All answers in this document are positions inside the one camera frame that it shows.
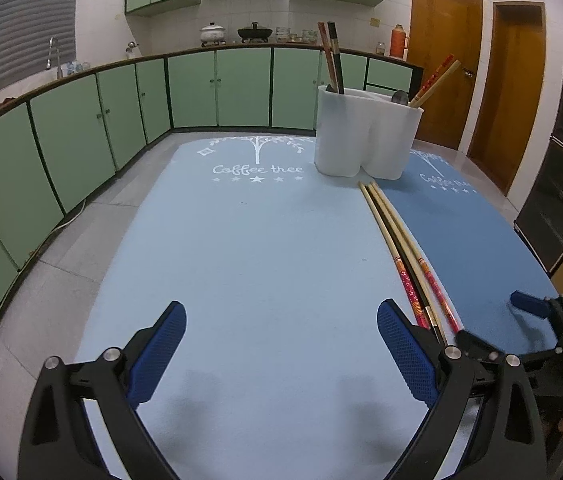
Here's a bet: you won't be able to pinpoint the orange thermos flask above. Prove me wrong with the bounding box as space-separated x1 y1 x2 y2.
390 24 407 58

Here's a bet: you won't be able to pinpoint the metal sink faucet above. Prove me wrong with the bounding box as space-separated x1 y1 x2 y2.
46 36 63 80

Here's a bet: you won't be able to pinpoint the plain wooden door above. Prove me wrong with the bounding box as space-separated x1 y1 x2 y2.
465 1 547 196

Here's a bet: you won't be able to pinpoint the white floor cable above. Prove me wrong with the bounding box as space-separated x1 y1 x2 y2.
52 200 87 231

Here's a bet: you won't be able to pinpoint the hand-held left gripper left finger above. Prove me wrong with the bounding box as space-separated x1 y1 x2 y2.
18 301 188 480

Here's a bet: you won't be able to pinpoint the white two-compartment utensil holder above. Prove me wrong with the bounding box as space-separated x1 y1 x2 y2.
314 85 423 181

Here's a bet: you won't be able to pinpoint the green base cabinets with counter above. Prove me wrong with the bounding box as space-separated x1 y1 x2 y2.
0 44 425 406

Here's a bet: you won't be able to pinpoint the light blue printed mat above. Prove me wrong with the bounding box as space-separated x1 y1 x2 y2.
76 135 482 480

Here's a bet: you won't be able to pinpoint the black wok with lid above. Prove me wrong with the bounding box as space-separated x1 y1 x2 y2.
238 22 273 43

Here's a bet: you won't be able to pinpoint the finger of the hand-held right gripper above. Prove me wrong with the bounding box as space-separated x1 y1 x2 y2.
456 331 562 368
510 289 563 352

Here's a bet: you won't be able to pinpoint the bamboo chopstick with red print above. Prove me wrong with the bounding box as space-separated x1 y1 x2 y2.
411 59 462 109
408 55 455 108
358 181 428 331
367 180 463 333

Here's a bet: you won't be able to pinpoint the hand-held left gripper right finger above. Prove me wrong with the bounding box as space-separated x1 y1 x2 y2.
377 298 548 480

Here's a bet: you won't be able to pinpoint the dark blue printed mat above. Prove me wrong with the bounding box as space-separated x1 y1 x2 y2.
379 147 559 356

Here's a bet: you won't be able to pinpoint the wooden door with handle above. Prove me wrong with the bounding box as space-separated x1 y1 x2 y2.
406 0 485 151

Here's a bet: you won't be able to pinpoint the black glass-front cabinet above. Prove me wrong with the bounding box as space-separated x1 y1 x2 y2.
514 66 563 277

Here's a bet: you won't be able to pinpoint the white cooking pot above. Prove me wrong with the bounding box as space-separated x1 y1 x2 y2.
200 22 226 47

